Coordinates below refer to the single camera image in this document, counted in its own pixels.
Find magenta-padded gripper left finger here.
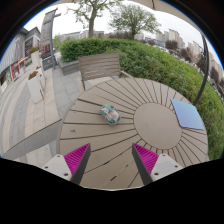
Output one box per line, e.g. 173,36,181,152
41,143,92,186

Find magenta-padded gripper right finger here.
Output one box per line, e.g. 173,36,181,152
131,143,184,186

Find transparent green computer mouse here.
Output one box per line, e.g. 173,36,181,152
99,104,122,126

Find blue square mouse pad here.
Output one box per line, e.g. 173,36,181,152
170,98,206,131

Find white planter with orange flowers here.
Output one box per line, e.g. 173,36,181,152
27,70,45,104

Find green hedge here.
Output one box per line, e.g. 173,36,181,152
59,37,224,161

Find black curved umbrella pole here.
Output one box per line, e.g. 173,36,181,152
193,33,210,107

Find brown slatted wooden chair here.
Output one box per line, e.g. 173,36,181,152
78,53,134,91

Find white planter with red flowers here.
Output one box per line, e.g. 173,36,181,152
29,45,43,69

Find grey shopfront building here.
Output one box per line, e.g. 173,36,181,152
0,26,42,93

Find distant apartment buildings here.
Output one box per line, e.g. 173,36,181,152
59,28,223,78

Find tall grey sign pillar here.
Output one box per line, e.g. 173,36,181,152
40,8,63,69

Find round leafy green tree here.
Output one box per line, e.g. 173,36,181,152
108,3,161,40

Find bare-trunked tall tree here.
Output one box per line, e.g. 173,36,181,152
66,0,118,38

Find beige umbrella canopy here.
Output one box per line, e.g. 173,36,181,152
129,0,203,33

